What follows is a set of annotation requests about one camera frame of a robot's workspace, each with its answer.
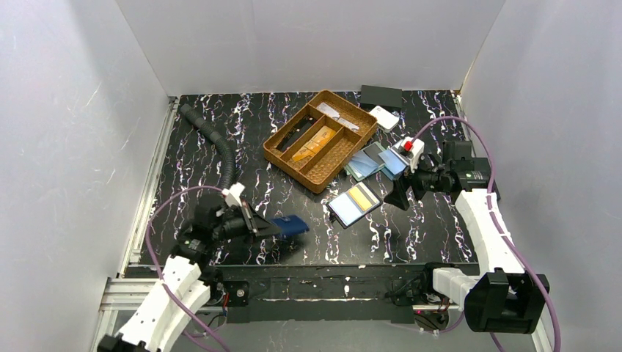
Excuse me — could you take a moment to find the navy blue card holder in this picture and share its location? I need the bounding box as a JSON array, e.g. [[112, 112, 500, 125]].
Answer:
[[271, 215, 309, 239]]

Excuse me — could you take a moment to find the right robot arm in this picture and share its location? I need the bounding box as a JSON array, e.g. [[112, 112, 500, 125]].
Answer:
[[384, 138, 549, 334]]

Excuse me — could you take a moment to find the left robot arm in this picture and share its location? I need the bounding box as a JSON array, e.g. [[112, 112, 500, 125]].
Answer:
[[96, 194, 285, 351]]

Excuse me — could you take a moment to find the light blue card holder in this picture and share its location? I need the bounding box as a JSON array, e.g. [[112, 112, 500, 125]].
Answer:
[[378, 148, 409, 180]]

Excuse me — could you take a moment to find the yellow card in holder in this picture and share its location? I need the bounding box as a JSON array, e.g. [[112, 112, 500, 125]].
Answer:
[[348, 186, 376, 212]]

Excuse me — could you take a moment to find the black card holder open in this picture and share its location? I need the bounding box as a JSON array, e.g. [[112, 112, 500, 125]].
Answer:
[[327, 182, 382, 228]]

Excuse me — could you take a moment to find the green card holder open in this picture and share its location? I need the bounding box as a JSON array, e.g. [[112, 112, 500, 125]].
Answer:
[[344, 142, 386, 182]]

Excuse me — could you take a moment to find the orange card in tray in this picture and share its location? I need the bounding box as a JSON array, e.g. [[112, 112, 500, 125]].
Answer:
[[291, 126, 336, 162]]

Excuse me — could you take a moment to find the white card in tray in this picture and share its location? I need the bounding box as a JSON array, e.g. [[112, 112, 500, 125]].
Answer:
[[316, 102, 359, 132]]

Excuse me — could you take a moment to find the black box at right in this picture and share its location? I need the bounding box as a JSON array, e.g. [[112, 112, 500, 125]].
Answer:
[[491, 180, 501, 202]]

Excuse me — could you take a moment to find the black box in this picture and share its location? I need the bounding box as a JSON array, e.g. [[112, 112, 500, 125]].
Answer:
[[491, 180, 501, 202], [359, 85, 403, 111]]

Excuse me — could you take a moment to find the white small box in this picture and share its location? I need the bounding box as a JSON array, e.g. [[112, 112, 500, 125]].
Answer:
[[369, 106, 400, 133]]

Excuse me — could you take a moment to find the brown woven divider tray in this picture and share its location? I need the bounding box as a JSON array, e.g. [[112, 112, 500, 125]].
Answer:
[[263, 90, 378, 194]]

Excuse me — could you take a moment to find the black box at back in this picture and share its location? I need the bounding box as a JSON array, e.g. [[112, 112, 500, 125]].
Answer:
[[359, 85, 403, 111]]

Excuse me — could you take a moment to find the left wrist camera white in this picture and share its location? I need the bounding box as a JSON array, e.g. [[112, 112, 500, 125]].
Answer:
[[221, 183, 245, 207]]

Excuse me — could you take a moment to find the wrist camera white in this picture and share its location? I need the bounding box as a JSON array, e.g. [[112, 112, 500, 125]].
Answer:
[[391, 137, 425, 172], [221, 183, 245, 207]]

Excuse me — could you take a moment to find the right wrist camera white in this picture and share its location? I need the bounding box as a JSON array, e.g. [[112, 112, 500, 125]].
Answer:
[[391, 137, 425, 172]]

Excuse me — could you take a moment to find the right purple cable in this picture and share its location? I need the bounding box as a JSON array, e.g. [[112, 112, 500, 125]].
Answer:
[[411, 115, 562, 352]]

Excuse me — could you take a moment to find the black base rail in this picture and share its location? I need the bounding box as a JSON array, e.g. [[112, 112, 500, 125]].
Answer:
[[216, 264, 458, 324]]

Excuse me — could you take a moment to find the black corrugated hose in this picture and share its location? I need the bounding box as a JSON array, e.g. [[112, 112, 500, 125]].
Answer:
[[180, 103, 237, 191]]

